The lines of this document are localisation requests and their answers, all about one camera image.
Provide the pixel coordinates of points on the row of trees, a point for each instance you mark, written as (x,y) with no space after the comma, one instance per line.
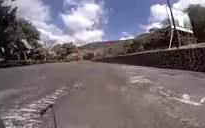
(20,40)

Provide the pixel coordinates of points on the billboard on poles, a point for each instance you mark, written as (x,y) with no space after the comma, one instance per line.
(181,18)

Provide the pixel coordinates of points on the grey asphalt road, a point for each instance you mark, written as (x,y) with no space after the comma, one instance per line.
(103,96)

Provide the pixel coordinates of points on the distant hill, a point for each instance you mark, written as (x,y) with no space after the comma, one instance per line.
(106,45)

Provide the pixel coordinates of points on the dark stone retaining wall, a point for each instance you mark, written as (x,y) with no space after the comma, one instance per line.
(176,58)

